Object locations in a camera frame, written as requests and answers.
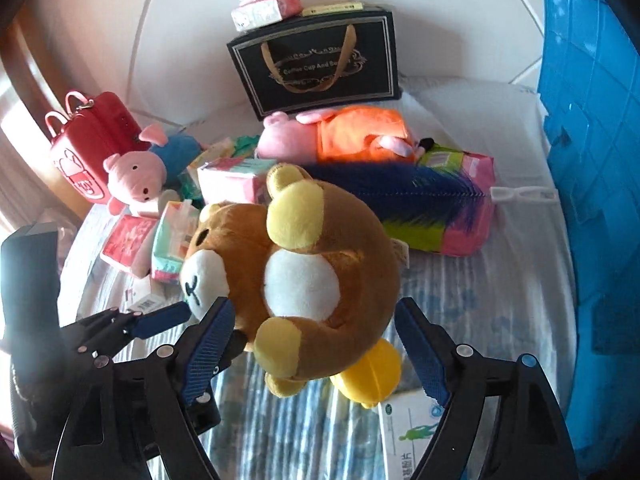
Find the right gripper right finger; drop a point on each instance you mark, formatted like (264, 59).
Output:
(452, 375)

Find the pink white tissue box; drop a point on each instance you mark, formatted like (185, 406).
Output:
(252, 14)

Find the pink green pad pack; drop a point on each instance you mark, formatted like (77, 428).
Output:
(463, 218)

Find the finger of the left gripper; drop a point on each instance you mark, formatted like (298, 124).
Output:
(109, 331)
(174, 375)

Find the pink pig plush blue shirt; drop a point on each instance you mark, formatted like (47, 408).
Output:
(138, 177)

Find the black gift bag box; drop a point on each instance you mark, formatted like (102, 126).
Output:
(317, 61)

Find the pink pig plush orange shirt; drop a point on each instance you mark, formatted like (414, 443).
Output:
(358, 133)

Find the green snack bag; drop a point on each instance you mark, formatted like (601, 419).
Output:
(240, 147)

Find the paracetamol tablets box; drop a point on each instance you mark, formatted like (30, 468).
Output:
(408, 422)

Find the teal pink tissue pack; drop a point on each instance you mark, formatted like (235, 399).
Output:
(172, 238)

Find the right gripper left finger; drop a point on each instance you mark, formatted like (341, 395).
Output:
(177, 432)

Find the small yellow box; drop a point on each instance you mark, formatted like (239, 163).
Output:
(331, 8)

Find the blue plastic storage crate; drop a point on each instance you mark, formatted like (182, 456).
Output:
(589, 85)

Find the pink flower tissue pack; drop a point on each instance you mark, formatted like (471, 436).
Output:
(128, 248)

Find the large brown bear plush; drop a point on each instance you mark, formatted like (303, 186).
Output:
(312, 276)

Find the red piggy suitcase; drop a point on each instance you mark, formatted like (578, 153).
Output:
(90, 130)

